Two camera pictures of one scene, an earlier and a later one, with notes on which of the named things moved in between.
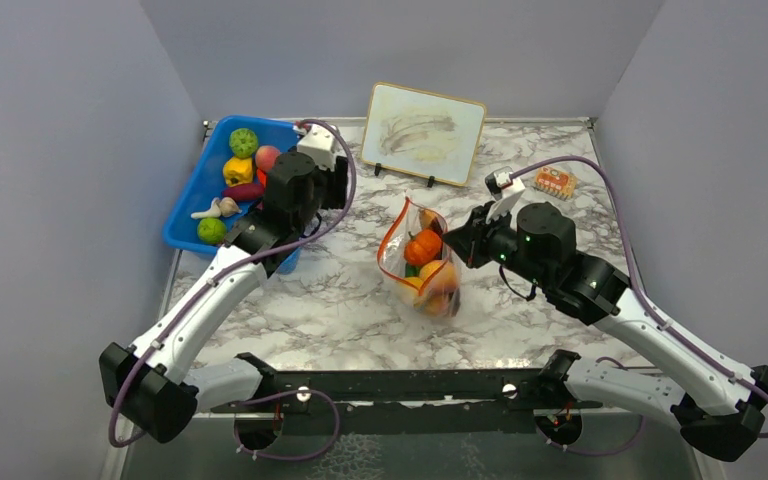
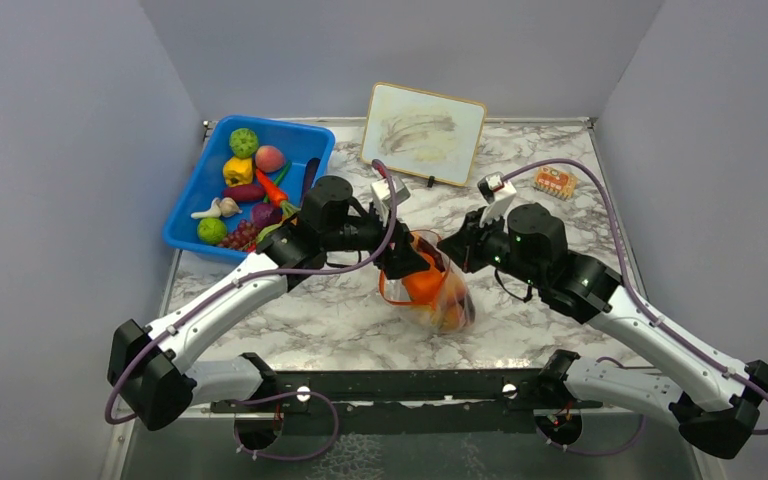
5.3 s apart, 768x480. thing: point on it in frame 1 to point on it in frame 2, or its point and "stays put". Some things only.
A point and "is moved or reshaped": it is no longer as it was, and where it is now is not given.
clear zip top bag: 413,256 is moved or reshaped
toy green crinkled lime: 212,230 stays put
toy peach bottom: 444,280 to 453,311
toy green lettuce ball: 243,142 stays put
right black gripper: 469,239 stays put
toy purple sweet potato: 248,192 stays put
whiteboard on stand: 421,134 stays put
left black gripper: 337,181 to 403,258
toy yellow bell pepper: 238,170 stays put
